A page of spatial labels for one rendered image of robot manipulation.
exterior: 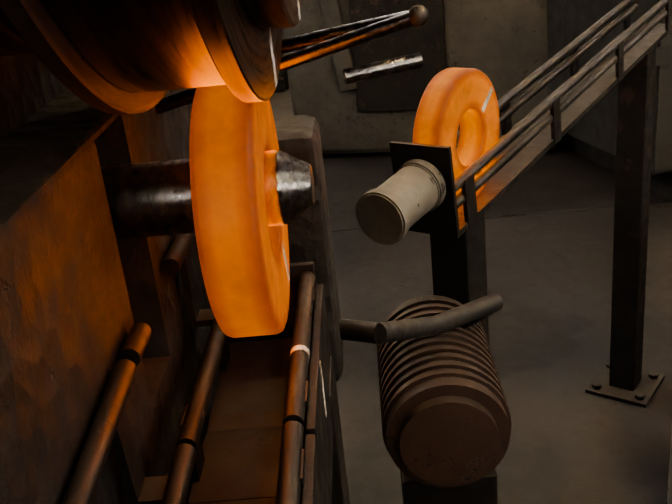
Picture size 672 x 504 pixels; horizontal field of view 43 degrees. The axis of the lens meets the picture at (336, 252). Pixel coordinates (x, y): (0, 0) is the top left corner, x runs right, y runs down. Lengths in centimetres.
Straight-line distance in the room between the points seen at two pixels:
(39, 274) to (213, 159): 11
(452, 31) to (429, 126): 224
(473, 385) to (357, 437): 86
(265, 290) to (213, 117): 9
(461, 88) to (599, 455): 88
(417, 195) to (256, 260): 47
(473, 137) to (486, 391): 32
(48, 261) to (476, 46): 282
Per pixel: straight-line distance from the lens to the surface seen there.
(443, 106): 93
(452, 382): 84
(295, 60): 58
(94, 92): 38
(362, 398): 181
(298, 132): 71
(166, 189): 49
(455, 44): 317
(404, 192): 88
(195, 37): 35
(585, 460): 163
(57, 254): 41
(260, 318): 47
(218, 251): 44
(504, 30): 314
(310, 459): 47
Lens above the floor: 98
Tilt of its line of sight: 23 degrees down
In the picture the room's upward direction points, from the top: 6 degrees counter-clockwise
